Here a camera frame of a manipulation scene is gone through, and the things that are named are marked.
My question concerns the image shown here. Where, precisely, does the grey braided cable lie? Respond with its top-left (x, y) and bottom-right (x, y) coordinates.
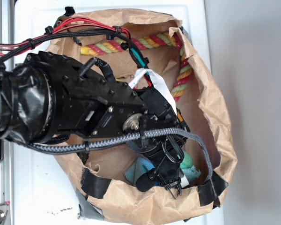
top-left (29, 127), bottom-right (213, 181)

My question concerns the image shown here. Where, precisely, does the red and black wire bundle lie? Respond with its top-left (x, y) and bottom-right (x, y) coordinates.
top-left (0, 16), bottom-right (155, 89)

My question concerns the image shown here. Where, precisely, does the aluminium frame rail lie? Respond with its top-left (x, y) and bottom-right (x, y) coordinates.
top-left (0, 0), bottom-right (15, 225)

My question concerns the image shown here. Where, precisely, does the green rubber ball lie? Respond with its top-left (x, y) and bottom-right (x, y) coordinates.
top-left (180, 151), bottom-right (193, 169)

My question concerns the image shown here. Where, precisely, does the white flat ribbon cable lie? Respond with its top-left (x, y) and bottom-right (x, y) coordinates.
top-left (127, 68), bottom-right (178, 115)

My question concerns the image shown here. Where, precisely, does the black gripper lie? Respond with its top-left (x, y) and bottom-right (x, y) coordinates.
top-left (126, 110), bottom-right (192, 190)

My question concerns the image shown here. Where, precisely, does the brown paper bag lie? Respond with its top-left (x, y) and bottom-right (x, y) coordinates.
top-left (55, 8), bottom-right (237, 225)

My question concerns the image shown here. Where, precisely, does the black foam microphone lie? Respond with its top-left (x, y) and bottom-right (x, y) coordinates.
top-left (136, 169), bottom-right (157, 192)

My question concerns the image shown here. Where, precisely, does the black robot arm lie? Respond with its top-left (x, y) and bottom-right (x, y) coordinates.
top-left (0, 52), bottom-right (189, 192)

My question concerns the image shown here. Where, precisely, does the blue microfibre cloth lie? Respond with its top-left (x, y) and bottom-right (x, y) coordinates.
top-left (124, 157), bottom-right (201, 188)

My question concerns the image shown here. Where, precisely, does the multicolour twisted rope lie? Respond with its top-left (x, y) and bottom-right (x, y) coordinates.
top-left (80, 32), bottom-right (193, 102)

